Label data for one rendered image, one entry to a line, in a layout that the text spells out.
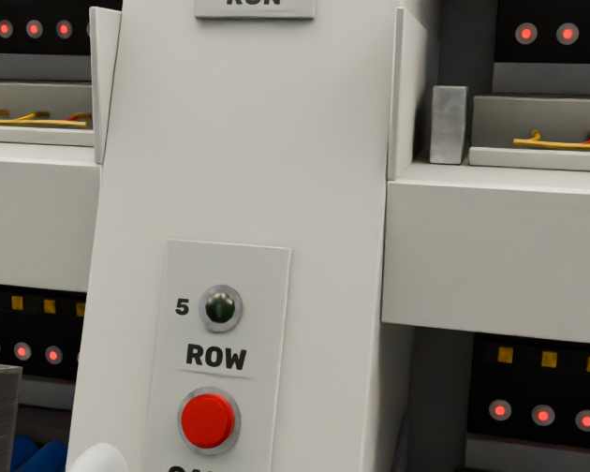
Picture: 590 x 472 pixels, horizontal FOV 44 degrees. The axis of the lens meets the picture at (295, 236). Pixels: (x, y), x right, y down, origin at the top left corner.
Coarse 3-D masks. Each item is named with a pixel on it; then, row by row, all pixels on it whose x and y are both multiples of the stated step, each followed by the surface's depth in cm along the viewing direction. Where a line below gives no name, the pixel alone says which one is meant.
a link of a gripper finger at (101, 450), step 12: (96, 444) 12; (108, 444) 12; (84, 456) 11; (96, 456) 11; (108, 456) 12; (120, 456) 12; (72, 468) 11; (84, 468) 11; (96, 468) 11; (108, 468) 12; (120, 468) 12
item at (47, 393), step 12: (24, 384) 43; (36, 384) 42; (48, 384) 42; (60, 384) 42; (72, 384) 42; (24, 396) 43; (36, 396) 43; (48, 396) 42; (60, 396) 42; (72, 396) 42; (60, 408) 42; (72, 408) 42
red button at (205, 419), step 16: (192, 400) 22; (208, 400) 22; (224, 400) 22; (192, 416) 22; (208, 416) 22; (224, 416) 22; (192, 432) 22; (208, 432) 22; (224, 432) 22; (208, 448) 22
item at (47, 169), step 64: (0, 0) 45; (64, 0) 44; (0, 64) 46; (64, 64) 45; (0, 128) 30; (64, 128) 33; (0, 192) 25; (64, 192) 25; (0, 256) 26; (64, 256) 25
